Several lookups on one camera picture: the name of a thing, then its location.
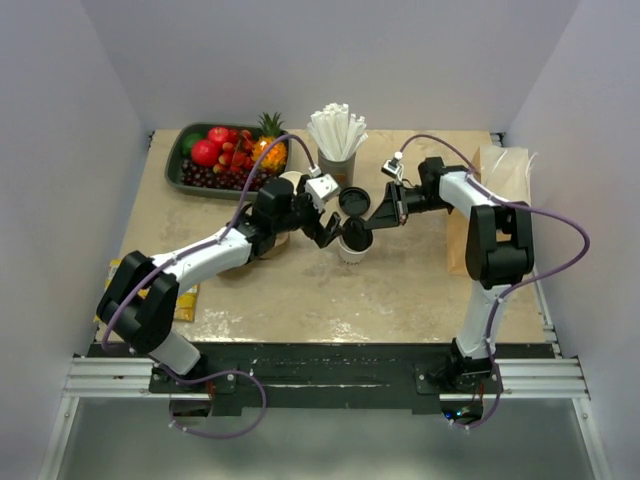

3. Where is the dark green fruit tray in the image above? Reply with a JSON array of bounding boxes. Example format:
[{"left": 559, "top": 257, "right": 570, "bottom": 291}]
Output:
[{"left": 165, "top": 113, "right": 290, "bottom": 199}]

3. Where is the green lime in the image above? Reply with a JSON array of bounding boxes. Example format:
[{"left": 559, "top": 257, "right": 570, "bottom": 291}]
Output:
[{"left": 180, "top": 132, "right": 204, "bottom": 156}]

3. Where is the brown cardboard cup carrier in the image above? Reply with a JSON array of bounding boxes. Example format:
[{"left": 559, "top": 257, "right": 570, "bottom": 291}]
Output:
[{"left": 214, "top": 227, "right": 291, "bottom": 276}]

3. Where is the black cup lid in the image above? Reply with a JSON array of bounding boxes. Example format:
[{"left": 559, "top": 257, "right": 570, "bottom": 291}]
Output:
[
  {"left": 341, "top": 217, "right": 373, "bottom": 252},
  {"left": 338, "top": 186, "right": 371, "bottom": 216}
]

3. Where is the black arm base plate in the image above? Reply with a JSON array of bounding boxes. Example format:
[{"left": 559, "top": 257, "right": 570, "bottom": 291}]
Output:
[{"left": 89, "top": 342, "right": 556, "bottom": 417}]

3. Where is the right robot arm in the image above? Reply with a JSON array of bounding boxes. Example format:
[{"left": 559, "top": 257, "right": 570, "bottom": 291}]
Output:
[{"left": 365, "top": 154, "right": 534, "bottom": 393}]

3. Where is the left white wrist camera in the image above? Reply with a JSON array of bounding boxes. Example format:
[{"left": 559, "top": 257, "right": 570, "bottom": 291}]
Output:
[{"left": 304, "top": 174, "right": 340, "bottom": 211}]

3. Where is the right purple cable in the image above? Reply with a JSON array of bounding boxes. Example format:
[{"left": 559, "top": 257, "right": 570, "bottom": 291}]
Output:
[{"left": 394, "top": 134, "right": 591, "bottom": 432}]

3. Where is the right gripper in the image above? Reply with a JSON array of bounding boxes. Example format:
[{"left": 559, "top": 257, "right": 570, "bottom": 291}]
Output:
[{"left": 364, "top": 181, "right": 451, "bottom": 231}]

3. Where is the toy pineapple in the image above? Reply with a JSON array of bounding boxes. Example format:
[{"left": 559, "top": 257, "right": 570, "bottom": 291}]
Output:
[{"left": 252, "top": 112, "right": 288, "bottom": 174}]

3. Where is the white paper straws bundle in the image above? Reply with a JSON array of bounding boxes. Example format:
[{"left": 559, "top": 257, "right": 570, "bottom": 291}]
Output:
[{"left": 307, "top": 103, "right": 368, "bottom": 163}]

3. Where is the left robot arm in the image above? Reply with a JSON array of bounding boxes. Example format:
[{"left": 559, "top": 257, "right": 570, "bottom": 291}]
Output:
[{"left": 96, "top": 175, "right": 341, "bottom": 392}]

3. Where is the dark grapes bunch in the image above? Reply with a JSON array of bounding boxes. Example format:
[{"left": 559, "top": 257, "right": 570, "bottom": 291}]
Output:
[{"left": 179, "top": 159, "right": 250, "bottom": 191}]

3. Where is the white paper cup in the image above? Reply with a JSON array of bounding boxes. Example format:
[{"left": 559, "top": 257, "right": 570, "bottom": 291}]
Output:
[
  {"left": 279, "top": 170, "right": 302, "bottom": 190},
  {"left": 338, "top": 237, "right": 371, "bottom": 265}
]

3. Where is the grey straw holder cup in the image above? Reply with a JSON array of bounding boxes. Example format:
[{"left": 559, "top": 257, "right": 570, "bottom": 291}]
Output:
[{"left": 317, "top": 149, "right": 356, "bottom": 189}]

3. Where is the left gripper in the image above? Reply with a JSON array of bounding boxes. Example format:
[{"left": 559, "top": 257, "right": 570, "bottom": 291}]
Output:
[{"left": 273, "top": 176, "right": 344, "bottom": 248}]

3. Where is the yellow snack bag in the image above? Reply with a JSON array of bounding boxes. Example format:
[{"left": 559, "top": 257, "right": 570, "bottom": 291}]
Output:
[{"left": 105, "top": 259, "right": 200, "bottom": 323}]

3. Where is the brown paper bag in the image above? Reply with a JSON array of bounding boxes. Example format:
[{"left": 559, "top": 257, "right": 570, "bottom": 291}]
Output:
[{"left": 446, "top": 145, "right": 531, "bottom": 277}]

